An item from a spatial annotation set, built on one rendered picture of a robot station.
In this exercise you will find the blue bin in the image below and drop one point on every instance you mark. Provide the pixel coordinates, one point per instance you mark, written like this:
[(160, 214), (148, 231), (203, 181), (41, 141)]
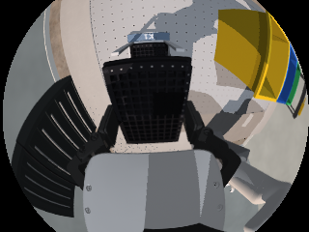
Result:
[(286, 90)]

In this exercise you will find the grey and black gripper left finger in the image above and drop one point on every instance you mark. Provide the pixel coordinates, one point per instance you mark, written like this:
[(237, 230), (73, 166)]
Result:
[(100, 142)]

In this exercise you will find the yellow bin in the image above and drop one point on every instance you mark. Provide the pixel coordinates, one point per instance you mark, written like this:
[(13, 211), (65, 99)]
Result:
[(253, 46)]

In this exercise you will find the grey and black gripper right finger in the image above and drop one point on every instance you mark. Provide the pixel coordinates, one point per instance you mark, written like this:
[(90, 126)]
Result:
[(203, 138)]

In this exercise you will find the green bin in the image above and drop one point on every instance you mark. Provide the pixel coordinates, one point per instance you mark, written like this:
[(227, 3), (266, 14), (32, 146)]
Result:
[(292, 94)]

